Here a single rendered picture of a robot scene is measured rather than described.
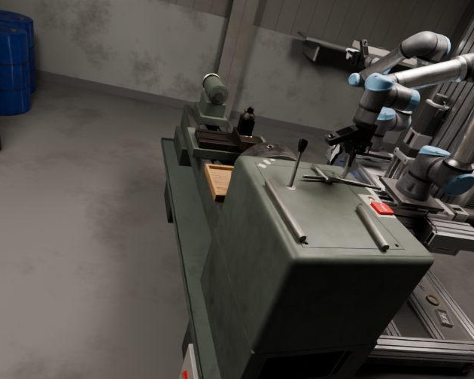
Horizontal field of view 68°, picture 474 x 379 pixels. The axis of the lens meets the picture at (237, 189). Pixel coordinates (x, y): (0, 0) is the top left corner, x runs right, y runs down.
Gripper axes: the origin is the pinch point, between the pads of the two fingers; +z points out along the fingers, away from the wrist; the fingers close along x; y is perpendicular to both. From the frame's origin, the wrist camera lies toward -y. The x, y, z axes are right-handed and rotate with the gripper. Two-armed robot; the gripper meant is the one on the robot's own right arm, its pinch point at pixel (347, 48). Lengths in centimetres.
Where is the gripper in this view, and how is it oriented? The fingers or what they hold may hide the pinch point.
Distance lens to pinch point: 260.4
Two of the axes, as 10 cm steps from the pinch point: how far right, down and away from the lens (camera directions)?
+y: -1.3, 8.1, 5.7
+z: -4.5, -5.6, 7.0
